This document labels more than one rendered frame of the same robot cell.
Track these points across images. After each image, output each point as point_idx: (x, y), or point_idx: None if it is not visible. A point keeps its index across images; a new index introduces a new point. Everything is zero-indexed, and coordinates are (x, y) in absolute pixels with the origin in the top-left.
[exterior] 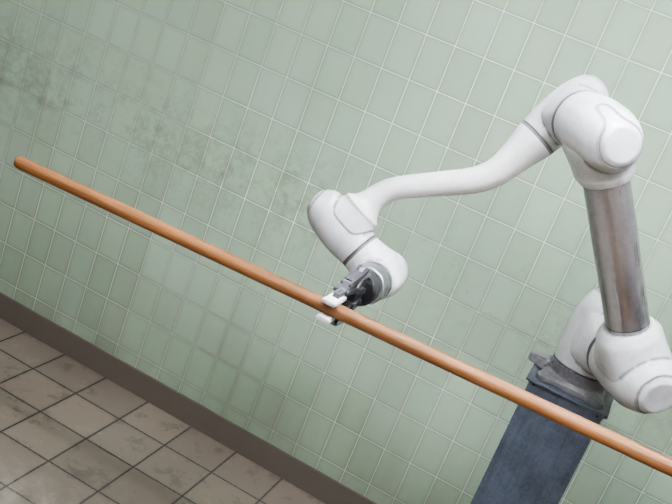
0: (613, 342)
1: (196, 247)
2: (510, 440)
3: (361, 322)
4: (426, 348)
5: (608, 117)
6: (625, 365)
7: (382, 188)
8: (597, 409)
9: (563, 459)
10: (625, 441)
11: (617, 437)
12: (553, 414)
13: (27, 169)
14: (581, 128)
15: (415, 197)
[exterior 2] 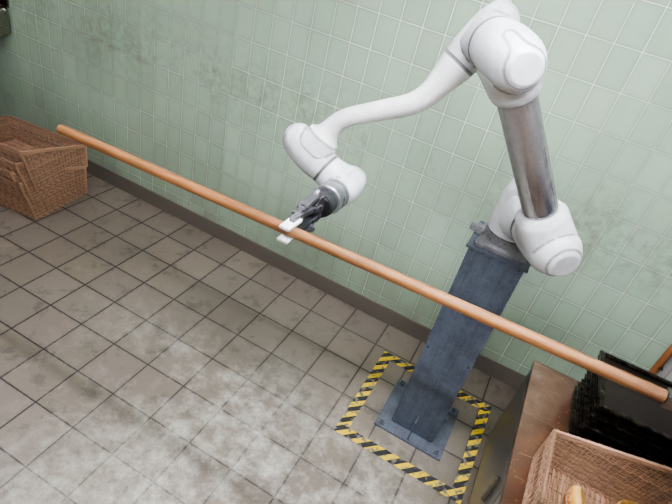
0: (527, 225)
1: (187, 188)
2: (457, 287)
3: (311, 241)
4: (362, 260)
5: (513, 43)
6: (537, 242)
7: (336, 119)
8: (520, 266)
9: (496, 300)
10: (525, 332)
11: (518, 329)
12: (465, 311)
13: (65, 134)
14: (489, 56)
15: (363, 123)
